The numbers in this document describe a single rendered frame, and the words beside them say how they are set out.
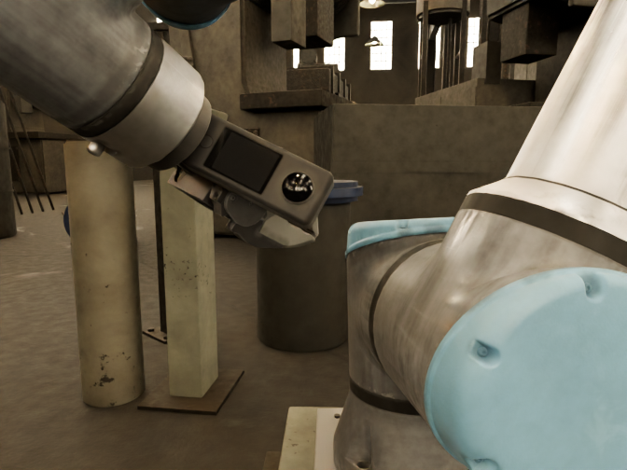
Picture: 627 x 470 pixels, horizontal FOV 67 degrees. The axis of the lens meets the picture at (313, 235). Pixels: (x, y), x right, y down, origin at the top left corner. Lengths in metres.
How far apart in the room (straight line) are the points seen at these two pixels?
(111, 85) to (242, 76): 2.74
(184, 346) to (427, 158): 1.58
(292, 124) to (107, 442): 2.22
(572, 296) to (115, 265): 0.83
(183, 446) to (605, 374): 0.73
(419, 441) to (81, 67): 0.42
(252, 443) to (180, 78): 0.68
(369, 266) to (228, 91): 2.67
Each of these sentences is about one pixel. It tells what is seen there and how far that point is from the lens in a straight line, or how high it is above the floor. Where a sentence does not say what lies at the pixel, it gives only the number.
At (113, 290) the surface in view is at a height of 0.24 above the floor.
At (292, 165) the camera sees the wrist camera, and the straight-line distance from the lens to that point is 0.37.
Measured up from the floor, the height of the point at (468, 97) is 0.97.
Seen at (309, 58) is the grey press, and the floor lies 2.97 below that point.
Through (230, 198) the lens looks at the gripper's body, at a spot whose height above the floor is 0.45.
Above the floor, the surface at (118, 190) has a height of 0.42.
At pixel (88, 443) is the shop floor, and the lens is 0.97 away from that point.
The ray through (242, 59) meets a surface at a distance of 3.09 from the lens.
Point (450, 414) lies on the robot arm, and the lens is 0.30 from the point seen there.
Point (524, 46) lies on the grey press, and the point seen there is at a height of 1.22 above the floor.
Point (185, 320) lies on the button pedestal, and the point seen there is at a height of 0.17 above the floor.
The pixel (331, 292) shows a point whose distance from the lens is 1.22.
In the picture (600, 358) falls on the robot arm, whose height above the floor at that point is 0.37.
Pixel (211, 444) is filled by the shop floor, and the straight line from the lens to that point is 0.91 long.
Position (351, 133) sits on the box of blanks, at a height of 0.61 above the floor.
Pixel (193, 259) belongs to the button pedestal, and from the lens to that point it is 0.94.
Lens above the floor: 0.47
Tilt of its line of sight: 8 degrees down
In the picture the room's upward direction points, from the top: straight up
